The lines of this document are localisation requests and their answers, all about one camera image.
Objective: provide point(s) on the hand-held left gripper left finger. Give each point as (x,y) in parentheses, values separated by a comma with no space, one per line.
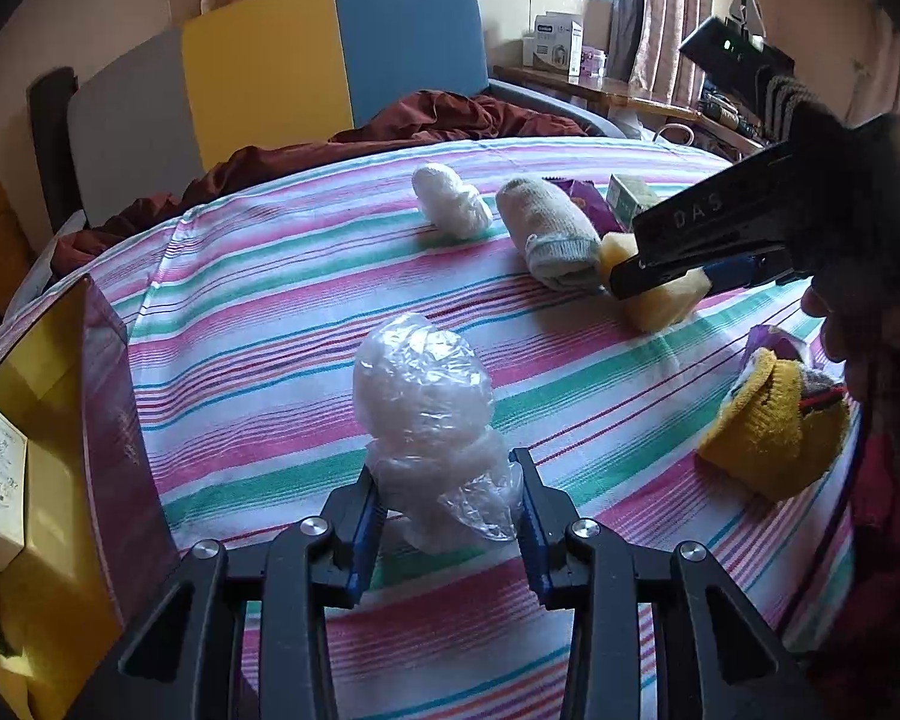
(364,532)

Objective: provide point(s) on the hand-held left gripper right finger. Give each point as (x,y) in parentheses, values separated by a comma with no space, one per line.
(532,532)

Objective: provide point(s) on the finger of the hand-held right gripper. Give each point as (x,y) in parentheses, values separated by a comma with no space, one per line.
(660,279)
(727,271)

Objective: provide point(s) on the yellow sponge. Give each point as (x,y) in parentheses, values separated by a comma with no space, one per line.
(656,311)

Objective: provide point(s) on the green white box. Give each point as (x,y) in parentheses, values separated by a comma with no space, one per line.
(630,199)

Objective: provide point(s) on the purple box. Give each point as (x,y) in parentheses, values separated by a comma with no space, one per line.
(784,341)

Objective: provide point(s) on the purple snack packet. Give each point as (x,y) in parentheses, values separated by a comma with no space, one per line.
(589,199)

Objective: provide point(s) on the beige sock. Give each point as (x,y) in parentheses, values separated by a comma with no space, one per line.
(547,229)

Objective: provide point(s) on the clear plastic bag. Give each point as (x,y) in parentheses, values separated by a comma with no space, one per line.
(420,390)

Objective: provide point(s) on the yellow knitted sock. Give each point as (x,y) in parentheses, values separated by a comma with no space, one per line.
(772,427)

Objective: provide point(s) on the white plastic bag ball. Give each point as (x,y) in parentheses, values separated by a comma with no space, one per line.
(446,195)

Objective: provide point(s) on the gold tin box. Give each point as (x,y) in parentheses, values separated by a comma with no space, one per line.
(52,540)

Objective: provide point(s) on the person's right hand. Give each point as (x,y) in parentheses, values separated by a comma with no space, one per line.
(862,225)

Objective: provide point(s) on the wooden desk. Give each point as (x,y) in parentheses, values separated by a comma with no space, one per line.
(607,94)

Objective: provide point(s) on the black electronic device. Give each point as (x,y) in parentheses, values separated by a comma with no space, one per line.
(727,52)

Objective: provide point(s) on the pink packet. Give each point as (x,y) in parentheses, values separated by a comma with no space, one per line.
(594,60)

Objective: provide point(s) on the white carton box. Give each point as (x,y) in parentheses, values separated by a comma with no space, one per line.
(559,45)

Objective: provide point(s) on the striped tablecloth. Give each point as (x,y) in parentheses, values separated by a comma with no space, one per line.
(307,277)

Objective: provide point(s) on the maroon blanket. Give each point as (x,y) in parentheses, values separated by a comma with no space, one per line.
(420,120)

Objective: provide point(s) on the person's dark red garment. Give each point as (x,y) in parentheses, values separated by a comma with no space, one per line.
(885,540)

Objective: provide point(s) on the grey yellow blue sofa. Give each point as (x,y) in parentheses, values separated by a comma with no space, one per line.
(255,67)

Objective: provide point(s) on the black rolled mat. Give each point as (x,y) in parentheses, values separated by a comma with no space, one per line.
(49,142)

